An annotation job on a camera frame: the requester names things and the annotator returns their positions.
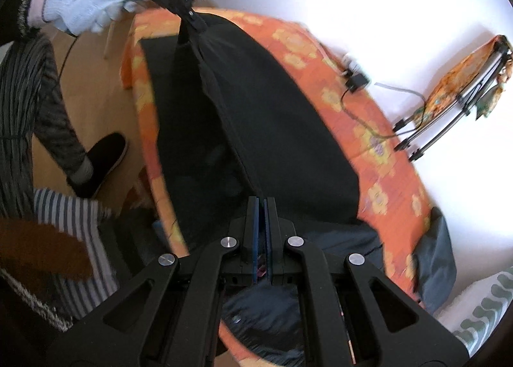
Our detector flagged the brown cloth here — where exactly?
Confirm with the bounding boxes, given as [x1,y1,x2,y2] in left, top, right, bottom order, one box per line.
[0,218,92,284]

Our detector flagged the black charger cable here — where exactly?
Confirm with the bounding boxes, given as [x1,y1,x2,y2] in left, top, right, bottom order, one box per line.
[340,88,428,140]

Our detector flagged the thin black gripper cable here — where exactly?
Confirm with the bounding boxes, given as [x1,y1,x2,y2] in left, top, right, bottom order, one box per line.
[58,32,80,85]

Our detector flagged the orange patterned cloth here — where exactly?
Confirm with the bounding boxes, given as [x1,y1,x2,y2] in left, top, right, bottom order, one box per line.
[416,34,510,124]

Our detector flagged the grey sock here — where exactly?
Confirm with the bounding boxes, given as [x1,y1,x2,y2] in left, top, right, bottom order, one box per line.
[65,158,95,187]

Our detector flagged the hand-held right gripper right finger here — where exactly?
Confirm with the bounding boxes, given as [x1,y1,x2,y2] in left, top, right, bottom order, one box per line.
[264,197,470,367]

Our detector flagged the white power strip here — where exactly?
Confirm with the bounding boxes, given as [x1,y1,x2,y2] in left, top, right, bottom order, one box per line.
[341,55,362,78]

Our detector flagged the white power strip cable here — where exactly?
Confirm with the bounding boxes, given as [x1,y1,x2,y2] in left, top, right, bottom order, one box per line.
[318,43,346,72]

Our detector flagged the orange floral blanket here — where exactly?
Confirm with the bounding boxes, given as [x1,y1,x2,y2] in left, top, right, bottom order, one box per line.
[120,8,434,367]

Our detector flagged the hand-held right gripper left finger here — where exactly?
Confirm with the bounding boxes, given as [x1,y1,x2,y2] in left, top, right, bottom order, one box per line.
[46,196,263,367]

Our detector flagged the black shoe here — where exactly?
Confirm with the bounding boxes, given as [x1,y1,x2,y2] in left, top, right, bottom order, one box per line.
[69,132,130,199]

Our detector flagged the white blue striped cloth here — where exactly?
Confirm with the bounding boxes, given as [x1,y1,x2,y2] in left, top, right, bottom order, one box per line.
[33,188,122,320]

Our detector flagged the dark knit cardigan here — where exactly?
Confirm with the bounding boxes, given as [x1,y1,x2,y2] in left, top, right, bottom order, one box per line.
[0,267,75,367]

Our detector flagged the black pants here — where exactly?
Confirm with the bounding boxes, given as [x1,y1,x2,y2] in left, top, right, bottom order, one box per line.
[140,14,361,256]

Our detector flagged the black charger adapter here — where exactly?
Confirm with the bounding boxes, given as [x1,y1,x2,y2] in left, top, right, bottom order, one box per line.
[346,72,372,94]

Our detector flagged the person's left forearm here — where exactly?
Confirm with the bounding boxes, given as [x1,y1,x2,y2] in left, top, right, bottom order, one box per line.
[0,0,54,46]

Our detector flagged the person's leg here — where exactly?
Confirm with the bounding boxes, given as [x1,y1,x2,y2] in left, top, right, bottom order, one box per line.
[0,34,89,220]

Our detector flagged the dark navy garment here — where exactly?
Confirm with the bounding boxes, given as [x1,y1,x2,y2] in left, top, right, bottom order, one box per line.
[220,223,386,367]

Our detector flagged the white towel with green pattern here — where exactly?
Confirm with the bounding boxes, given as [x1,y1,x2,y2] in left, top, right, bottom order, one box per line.
[435,267,513,358]

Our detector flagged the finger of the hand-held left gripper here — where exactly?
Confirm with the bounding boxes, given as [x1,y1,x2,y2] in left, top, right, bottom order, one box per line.
[176,6,210,34]

